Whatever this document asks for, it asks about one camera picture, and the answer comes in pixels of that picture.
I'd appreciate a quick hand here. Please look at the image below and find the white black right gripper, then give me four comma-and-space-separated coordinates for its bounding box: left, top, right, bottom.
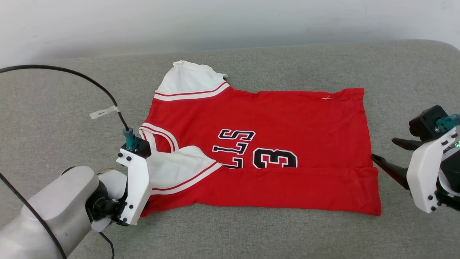
371, 128, 460, 213

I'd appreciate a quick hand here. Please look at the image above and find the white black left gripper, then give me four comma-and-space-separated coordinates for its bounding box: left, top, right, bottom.
86, 149, 152, 226

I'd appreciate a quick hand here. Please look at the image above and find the white cable label tag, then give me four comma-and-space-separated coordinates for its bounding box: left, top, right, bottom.
89, 105, 119, 120

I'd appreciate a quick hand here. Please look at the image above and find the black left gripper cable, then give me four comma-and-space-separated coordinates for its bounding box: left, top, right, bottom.
99, 231, 115, 259

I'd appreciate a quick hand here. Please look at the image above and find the teal left camera cable connector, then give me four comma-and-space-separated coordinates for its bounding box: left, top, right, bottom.
123, 128, 139, 151

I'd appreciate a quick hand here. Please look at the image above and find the teal camera cable connector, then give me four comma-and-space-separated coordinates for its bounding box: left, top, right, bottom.
123, 128, 139, 151
436, 114, 460, 132

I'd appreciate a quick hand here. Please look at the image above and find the red white basketball jersey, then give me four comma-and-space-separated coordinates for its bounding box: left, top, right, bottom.
138, 60, 382, 217

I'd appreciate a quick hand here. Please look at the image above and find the teal right camera cable connector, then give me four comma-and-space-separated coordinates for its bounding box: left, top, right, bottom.
436, 114, 460, 132

